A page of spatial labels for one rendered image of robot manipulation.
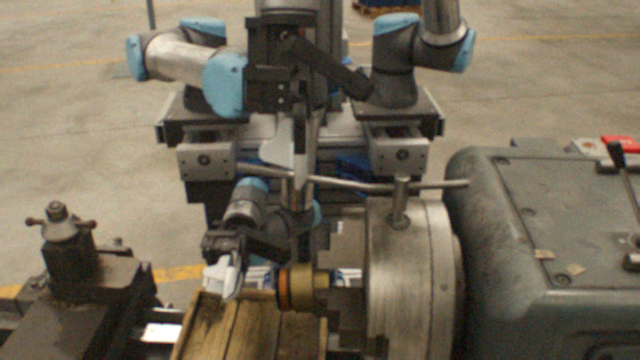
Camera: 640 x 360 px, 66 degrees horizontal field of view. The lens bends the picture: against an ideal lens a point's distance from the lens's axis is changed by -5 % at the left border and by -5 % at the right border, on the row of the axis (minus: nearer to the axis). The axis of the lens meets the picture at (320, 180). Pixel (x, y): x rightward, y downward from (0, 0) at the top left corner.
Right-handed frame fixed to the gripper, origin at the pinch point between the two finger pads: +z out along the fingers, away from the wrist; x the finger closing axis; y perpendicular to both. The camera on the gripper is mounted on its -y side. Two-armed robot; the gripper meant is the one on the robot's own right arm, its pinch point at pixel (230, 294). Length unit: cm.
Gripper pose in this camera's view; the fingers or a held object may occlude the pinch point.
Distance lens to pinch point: 90.5
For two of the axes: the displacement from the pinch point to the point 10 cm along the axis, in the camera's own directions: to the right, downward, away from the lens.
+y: -10.0, -0.1, 0.6
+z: -0.6, 4.9, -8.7
